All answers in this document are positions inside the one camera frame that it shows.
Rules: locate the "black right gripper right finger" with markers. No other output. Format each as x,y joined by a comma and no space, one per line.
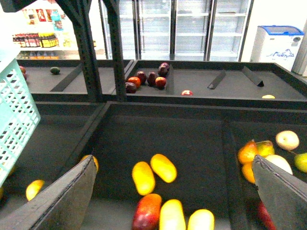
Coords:
283,195

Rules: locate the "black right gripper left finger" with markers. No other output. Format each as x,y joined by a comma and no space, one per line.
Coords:
61,206

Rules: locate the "light blue plastic basket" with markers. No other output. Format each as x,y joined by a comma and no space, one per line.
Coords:
19,115

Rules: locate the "red yellow mango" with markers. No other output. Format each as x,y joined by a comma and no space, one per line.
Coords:
147,213

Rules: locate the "green avocado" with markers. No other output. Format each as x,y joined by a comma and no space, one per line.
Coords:
55,70

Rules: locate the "pale pear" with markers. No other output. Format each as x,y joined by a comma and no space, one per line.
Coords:
280,162

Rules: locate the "yellow green pear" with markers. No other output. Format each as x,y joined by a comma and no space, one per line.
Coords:
265,148

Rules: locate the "pale yellow apple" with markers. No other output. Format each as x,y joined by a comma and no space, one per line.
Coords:
287,140

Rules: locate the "orange yellow pear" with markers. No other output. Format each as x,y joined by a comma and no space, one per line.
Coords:
248,152

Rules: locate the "yellow fruit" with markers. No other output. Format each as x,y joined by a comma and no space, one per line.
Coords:
268,96

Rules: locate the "black tray divider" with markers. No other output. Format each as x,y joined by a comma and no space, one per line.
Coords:
170,81
217,80
256,80

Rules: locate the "dark red apple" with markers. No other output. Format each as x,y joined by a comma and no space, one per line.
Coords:
163,69
130,87
151,79
142,76

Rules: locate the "white chest freezer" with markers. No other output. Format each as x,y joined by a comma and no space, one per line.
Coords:
277,44

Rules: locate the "white grocery shelf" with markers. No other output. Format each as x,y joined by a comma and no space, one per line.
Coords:
45,25

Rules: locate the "glass door refrigerator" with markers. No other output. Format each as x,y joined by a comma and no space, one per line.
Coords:
192,30

